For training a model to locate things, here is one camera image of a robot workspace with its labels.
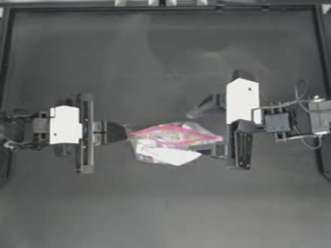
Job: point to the clear bag with pink zip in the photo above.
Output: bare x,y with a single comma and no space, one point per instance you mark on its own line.
169,156

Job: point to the grey metal bracket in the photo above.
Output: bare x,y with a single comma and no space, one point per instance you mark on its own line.
202,2

